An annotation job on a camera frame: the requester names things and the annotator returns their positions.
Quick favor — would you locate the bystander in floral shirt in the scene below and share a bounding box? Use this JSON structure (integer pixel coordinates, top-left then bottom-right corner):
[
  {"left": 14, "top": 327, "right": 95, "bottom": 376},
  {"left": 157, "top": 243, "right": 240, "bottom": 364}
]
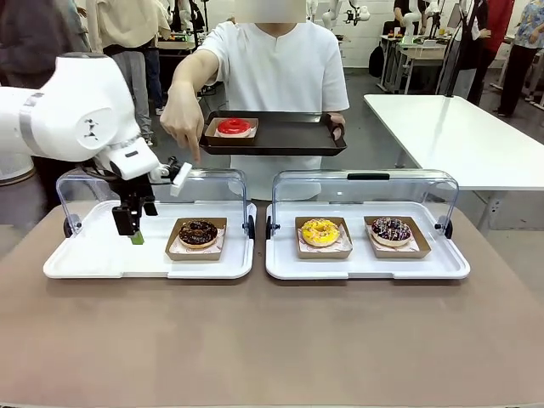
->
[{"left": 497, "top": 0, "right": 544, "bottom": 118}]

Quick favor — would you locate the bystander in beige top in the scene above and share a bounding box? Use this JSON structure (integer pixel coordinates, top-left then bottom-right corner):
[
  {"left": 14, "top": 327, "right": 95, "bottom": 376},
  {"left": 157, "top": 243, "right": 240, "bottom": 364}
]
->
[{"left": 87, "top": 0, "right": 172, "bottom": 148}]

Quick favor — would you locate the background workbench with robot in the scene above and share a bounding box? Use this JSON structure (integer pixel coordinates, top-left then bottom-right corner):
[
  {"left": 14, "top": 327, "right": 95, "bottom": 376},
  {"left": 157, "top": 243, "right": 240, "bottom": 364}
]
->
[{"left": 379, "top": 0, "right": 459, "bottom": 95}]

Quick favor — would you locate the clear plastic dome lid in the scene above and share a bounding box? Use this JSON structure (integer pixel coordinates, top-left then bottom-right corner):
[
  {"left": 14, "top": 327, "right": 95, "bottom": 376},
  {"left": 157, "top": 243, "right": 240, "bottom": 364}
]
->
[
  {"left": 266, "top": 169, "right": 461, "bottom": 240},
  {"left": 55, "top": 167, "right": 257, "bottom": 240}
]

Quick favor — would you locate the brown cardboard donut box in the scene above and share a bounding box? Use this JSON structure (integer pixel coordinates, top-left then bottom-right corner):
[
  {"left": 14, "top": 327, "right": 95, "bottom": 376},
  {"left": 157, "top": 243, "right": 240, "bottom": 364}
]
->
[
  {"left": 363, "top": 215, "right": 433, "bottom": 259},
  {"left": 295, "top": 215, "right": 354, "bottom": 260},
  {"left": 164, "top": 217, "right": 228, "bottom": 262},
  {"left": 204, "top": 117, "right": 259, "bottom": 146}
]

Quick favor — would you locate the bystander in black dress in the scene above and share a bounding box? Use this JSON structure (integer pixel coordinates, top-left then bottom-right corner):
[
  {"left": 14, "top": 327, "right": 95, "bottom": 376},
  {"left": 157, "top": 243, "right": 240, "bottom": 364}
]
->
[{"left": 442, "top": 0, "right": 490, "bottom": 105}]

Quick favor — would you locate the person in white shirt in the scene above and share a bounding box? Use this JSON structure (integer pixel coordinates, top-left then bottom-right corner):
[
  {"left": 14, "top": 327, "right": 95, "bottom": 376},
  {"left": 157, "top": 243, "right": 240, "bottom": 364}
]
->
[{"left": 193, "top": 20, "right": 351, "bottom": 201}]

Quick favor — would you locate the bystander in red shirt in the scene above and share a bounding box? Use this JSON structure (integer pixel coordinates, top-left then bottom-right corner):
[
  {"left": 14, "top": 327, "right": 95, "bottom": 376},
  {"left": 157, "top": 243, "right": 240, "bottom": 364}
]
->
[{"left": 479, "top": 0, "right": 516, "bottom": 69}]

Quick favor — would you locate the person's right hand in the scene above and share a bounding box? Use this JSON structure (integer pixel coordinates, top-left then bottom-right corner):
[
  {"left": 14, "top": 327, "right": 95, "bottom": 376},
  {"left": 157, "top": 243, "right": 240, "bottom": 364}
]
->
[{"left": 159, "top": 90, "right": 206, "bottom": 165}]

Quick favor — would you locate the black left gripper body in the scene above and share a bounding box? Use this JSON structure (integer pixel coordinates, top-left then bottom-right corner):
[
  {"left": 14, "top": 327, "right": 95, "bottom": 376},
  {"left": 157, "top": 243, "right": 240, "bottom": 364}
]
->
[{"left": 110, "top": 171, "right": 156, "bottom": 213}]

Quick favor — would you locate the dark brown serving tray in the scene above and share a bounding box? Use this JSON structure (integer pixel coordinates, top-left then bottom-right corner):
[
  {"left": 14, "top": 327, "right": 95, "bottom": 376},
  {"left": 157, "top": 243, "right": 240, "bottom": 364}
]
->
[{"left": 198, "top": 110, "right": 349, "bottom": 157}]

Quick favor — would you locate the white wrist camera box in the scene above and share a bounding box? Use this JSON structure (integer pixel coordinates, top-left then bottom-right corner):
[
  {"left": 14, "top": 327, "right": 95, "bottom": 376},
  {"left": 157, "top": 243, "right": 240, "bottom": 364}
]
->
[{"left": 168, "top": 161, "right": 194, "bottom": 198}]

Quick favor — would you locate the bystander in dark jacket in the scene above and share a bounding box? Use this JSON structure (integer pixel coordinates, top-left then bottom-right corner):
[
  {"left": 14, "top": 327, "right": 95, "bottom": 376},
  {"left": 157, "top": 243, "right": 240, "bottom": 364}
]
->
[{"left": 0, "top": 0, "right": 93, "bottom": 88}]

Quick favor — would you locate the person's left hand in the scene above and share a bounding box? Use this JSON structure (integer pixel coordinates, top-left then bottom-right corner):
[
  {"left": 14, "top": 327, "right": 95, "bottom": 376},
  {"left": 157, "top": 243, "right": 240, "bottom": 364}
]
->
[{"left": 326, "top": 110, "right": 347, "bottom": 141}]

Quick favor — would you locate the white printed paper liner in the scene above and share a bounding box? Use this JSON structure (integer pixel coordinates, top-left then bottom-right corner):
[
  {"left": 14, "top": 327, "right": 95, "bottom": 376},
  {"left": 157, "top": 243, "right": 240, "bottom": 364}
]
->
[
  {"left": 169, "top": 224, "right": 225, "bottom": 255},
  {"left": 297, "top": 227, "right": 352, "bottom": 252},
  {"left": 367, "top": 224, "right": 420, "bottom": 250},
  {"left": 212, "top": 121, "right": 258, "bottom": 139}
]

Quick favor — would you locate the black bag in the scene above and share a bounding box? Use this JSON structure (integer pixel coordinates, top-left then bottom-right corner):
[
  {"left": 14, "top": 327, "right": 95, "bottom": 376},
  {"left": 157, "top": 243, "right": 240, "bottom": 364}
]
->
[{"left": 368, "top": 43, "right": 386, "bottom": 78}]

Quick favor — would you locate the chocolate sprinkled donut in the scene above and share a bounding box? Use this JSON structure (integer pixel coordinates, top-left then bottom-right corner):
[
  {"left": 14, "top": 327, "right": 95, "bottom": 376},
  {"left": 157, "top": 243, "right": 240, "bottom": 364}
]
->
[{"left": 178, "top": 220, "right": 218, "bottom": 250}]

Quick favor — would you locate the white table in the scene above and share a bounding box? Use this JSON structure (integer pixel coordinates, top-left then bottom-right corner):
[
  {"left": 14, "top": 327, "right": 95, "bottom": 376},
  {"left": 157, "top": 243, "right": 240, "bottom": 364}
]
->
[{"left": 363, "top": 93, "right": 544, "bottom": 233}]

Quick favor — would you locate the white plastic display tray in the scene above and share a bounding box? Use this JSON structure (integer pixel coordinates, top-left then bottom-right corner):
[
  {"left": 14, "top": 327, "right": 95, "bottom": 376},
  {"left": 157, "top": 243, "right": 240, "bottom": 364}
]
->
[
  {"left": 264, "top": 201, "right": 472, "bottom": 281},
  {"left": 42, "top": 200, "right": 258, "bottom": 281}
]

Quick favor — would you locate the person's right forearm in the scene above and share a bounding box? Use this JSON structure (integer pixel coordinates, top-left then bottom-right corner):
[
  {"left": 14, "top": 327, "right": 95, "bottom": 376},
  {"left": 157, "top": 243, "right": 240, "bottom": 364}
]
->
[{"left": 167, "top": 53, "right": 220, "bottom": 99}]

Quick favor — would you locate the red glazed donut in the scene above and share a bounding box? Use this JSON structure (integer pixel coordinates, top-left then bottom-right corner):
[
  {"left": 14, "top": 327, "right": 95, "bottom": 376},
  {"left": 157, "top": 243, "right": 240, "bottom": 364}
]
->
[{"left": 217, "top": 117, "right": 251, "bottom": 138}]

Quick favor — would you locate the dark berry sprinkled donut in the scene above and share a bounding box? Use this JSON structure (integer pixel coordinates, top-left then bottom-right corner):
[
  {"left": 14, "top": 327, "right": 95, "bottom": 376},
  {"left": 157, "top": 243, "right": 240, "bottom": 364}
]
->
[{"left": 371, "top": 217, "right": 412, "bottom": 247}]

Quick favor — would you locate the yellow sprinkled donut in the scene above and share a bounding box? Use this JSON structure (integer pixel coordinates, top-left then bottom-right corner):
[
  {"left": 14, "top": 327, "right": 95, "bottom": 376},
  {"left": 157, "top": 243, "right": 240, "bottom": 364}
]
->
[{"left": 300, "top": 218, "right": 341, "bottom": 248}]

